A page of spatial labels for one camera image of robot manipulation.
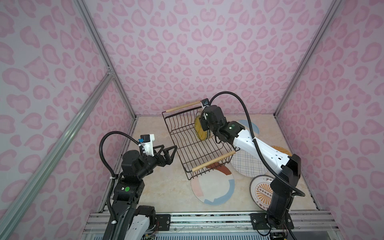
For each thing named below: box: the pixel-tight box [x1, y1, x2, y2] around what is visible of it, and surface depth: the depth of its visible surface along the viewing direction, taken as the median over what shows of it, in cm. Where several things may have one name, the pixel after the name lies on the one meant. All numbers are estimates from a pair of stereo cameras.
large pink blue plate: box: [191, 163, 236, 206], surface depth 87 cm
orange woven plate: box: [271, 145, 292, 157], surface depth 100 cm
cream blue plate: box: [236, 119, 260, 138], surface depth 110 cm
